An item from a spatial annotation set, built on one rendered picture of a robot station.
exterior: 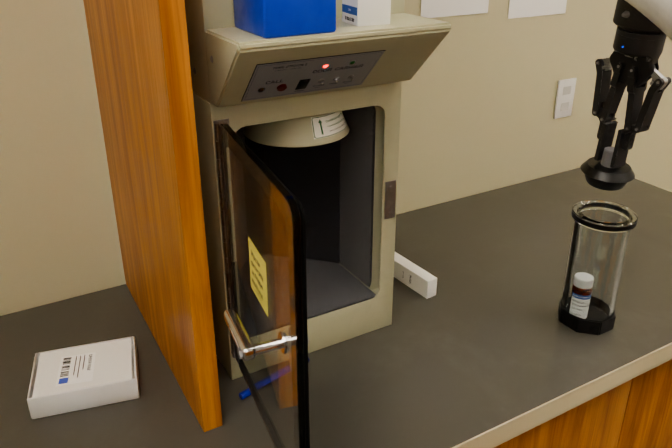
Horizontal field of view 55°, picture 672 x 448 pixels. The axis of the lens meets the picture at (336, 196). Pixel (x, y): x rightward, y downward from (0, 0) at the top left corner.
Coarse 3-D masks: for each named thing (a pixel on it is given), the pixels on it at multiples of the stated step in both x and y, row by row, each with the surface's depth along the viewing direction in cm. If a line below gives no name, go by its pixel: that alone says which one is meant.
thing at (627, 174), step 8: (608, 152) 113; (592, 160) 116; (600, 160) 116; (608, 160) 113; (584, 168) 115; (592, 168) 113; (600, 168) 113; (608, 168) 113; (616, 168) 113; (624, 168) 113; (592, 176) 113; (600, 176) 112; (608, 176) 112; (616, 176) 111; (624, 176) 112; (632, 176) 113; (592, 184) 115; (600, 184) 113; (608, 184) 112; (616, 184) 112; (624, 184) 113
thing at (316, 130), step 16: (336, 112) 104; (256, 128) 103; (272, 128) 101; (288, 128) 100; (304, 128) 100; (320, 128) 101; (336, 128) 103; (272, 144) 101; (288, 144) 100; (304, 144) 100; (320, 144) 101
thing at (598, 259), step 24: (600, 216) 119; (624, 216) 115; (576, 240) 115; (600, 240) 111; (624, 240) 112; (576, 264) 116; (600, 264) 113; (576, 288) 117; (600, 288) 115; (576, 312) 119; (600, 312) 117
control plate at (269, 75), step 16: (272, 64) 81; (288, 64) 82; (304, 64) 84; (320, 64) 85; (336, 64) 87; (368, 64) 90; (256, 80) 83; (272, 80) 85; (288, 80) 86; (352, 80) 93; (256, 96) 87; (272, 96) 89
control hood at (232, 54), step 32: (224, 32) 82; (352, 32) 83; (384, 32) 85; (416, 32) 88; (448, 32) 90; (224, 64) 80; (256, 64) 80; (384, 64) 92; (416, 64) 96; (224, 96) 84; (288, 96) 91
